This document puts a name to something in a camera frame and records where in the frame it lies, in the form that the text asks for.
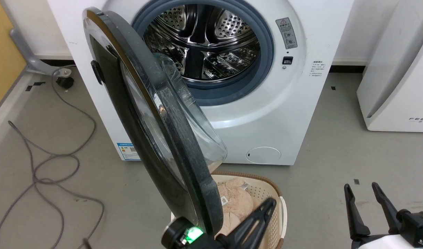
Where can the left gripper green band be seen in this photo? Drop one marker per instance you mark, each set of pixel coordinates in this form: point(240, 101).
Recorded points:
point(178, 235)

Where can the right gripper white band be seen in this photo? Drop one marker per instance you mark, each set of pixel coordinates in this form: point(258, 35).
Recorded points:
point(381, 243)

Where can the black round washing machine door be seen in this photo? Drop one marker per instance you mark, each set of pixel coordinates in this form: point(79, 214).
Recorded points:
point(177, 145)

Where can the white front-load washing machine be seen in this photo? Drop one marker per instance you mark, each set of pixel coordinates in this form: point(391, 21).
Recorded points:
point(284, 114)

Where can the grey-blue rubber door gasket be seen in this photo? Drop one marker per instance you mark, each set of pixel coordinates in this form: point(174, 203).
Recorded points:
point(234, 91)

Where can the black door latch socket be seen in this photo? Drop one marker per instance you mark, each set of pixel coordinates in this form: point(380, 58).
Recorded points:
point(288, 60)

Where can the beige plastic laundry basket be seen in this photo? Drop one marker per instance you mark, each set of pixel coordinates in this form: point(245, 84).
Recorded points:
point(263, 192)

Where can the pink plush fabric item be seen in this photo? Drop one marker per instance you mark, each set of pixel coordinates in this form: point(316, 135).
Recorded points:
point(234, 204)

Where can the white floor-standing appliance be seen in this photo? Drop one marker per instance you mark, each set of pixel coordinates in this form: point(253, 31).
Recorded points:
point(398, 86)

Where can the blue white energy label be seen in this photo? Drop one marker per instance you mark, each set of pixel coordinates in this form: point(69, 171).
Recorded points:
point(127, 151)

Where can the small printed text label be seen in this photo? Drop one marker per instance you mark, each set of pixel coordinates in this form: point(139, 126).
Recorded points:
point(317, 68)

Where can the grey warning sticker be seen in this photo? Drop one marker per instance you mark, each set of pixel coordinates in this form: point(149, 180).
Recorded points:
point(287, 33)

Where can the steel perforated washer drum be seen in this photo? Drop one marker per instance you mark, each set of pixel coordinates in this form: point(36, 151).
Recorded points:
point(211, 31)

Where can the black caster wheel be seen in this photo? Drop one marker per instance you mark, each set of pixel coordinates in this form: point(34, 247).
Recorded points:
point(65, 82)

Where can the grey wheeled stand leg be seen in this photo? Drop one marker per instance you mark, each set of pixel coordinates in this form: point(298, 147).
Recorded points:
point(33, 62)

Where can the yellow wooden panel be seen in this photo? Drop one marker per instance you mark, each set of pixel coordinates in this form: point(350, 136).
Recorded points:
point(2, 52)

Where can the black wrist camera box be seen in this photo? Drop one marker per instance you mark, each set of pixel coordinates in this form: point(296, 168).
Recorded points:
point(419, 224)

